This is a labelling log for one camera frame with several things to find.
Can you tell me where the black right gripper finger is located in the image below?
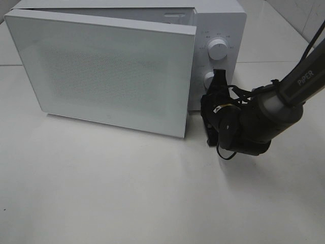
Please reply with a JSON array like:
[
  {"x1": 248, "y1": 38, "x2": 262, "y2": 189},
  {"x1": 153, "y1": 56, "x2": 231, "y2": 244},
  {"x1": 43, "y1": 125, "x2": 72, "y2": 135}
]
[{"x1": 212, "y1": 69, "x2": 226, "y2": 83}]

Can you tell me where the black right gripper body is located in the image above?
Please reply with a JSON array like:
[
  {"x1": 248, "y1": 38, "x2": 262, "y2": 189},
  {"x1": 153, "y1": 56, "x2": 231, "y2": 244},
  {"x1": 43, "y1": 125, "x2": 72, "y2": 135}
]
[{"x1": 201, "y1": 76, "x2": 239, "y2": 146}]

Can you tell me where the white timer knob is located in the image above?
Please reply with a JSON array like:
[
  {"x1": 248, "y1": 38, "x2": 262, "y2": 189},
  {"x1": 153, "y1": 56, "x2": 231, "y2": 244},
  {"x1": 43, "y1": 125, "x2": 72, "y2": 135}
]
[{"x1": 204, "y1": 72, "x2": 214, "y2": 90}]

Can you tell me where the white microwave door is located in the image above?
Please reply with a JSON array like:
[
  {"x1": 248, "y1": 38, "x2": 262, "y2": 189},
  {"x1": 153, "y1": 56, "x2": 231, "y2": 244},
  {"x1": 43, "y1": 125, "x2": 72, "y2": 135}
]
[{"x1": 4, "y1": 9, "x2": 196, "y2": 138}]

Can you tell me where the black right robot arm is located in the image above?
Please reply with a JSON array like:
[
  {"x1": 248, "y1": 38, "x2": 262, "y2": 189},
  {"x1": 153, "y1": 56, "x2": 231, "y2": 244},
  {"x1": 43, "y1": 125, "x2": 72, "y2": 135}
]
[{"x1": 201, "y1": 24, "x2": 324, "y2": 160}]

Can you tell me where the upper white power knob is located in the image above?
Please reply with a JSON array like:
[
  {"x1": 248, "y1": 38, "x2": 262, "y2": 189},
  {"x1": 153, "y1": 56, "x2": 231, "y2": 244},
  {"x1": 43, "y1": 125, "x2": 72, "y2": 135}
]
[{"x1": 207, "y1": 37, "x2": 229, "y2": 60}]

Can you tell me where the white microwave oven body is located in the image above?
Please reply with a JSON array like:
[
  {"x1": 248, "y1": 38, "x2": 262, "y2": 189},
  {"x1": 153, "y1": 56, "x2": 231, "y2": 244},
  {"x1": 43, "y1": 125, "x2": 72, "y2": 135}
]
[{"x1": 4, "y1": 1, "x2": 247, "y2": 111}]

